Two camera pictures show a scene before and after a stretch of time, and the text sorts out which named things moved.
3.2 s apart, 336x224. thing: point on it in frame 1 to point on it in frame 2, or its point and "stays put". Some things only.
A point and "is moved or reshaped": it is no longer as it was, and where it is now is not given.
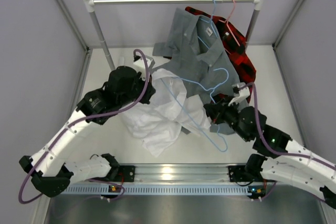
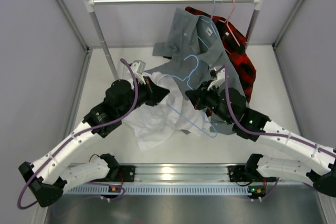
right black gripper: (216, 112) to (198, 96)
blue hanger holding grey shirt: (210, 21) stays put
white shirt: (159, 123) is moved or reshaped
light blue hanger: (207, 88) to (185, 79)
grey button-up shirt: (195, 51) stays put
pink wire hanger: (227, 22) stays put
